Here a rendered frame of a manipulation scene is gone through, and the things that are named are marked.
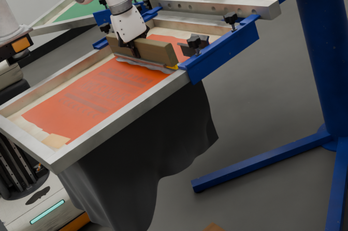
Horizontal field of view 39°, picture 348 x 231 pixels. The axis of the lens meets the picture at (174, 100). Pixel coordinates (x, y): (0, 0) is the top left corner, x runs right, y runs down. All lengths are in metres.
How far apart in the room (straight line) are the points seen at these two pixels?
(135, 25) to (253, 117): 1.52
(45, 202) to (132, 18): 1.23
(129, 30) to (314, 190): 1.22
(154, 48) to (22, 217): 1.29
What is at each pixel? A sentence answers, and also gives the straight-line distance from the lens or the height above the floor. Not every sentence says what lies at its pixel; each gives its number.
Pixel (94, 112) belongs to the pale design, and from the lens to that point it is 1.56.
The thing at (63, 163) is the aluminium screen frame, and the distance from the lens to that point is 1.35.
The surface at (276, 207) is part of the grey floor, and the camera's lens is 2.39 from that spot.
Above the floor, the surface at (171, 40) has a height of 0.95.
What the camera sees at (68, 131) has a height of 0.95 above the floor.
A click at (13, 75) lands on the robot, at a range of 2.65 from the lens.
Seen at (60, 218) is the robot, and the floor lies 0.17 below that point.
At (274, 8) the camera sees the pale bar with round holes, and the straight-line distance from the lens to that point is 1.64.
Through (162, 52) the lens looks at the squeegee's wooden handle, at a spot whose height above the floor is 1.03.
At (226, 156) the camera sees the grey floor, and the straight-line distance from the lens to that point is 2.79.
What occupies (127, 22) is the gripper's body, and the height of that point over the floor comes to 1.12.
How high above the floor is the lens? 1.60
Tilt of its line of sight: 27 degrees down
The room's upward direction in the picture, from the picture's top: 22 degrees counter-clockwise
